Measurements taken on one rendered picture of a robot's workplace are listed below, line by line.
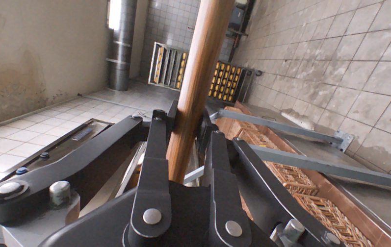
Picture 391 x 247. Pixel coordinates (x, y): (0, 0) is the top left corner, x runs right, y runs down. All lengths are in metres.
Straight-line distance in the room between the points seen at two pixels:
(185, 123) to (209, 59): 0.07
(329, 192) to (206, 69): 0.75
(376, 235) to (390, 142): 0.78
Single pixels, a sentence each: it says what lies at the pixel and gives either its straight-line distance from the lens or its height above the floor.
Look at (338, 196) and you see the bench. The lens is 0.83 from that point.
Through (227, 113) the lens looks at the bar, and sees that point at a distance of 1.09.
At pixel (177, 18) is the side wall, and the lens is 5.26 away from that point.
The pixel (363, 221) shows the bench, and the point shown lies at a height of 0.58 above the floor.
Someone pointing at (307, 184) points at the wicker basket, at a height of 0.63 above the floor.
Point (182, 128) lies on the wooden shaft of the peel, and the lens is 0.18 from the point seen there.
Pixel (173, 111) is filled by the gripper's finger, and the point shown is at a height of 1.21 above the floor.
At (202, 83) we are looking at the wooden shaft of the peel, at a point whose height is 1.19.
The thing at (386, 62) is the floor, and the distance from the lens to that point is 1.63.
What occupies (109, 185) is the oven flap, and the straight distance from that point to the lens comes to 1.22.
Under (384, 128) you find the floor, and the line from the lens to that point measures 1.48.
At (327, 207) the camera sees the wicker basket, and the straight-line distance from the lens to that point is 0.80.
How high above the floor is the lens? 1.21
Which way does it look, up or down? 7 degrees down
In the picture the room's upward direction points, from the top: 77 degrees counter-clockwise
